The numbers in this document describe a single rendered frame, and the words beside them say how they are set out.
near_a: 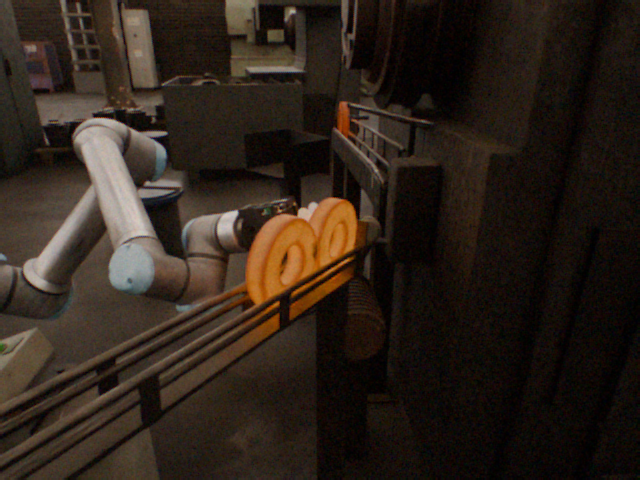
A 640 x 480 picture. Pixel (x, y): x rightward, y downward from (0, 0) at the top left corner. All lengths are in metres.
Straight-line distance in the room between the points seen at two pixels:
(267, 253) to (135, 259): 0.31
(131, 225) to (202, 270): 0.17
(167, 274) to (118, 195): 0.25
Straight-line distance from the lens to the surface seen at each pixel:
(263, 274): 0.65
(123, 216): 1.01
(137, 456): 0.85
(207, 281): 0.97
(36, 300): 1.68
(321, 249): 0.78
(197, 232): 1.01
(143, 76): 10.82
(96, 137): 1.29
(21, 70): 4.90
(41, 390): 0.53
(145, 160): 1.40
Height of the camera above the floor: 1.04
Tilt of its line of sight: 25 degrees down
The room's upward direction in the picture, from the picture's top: straight up
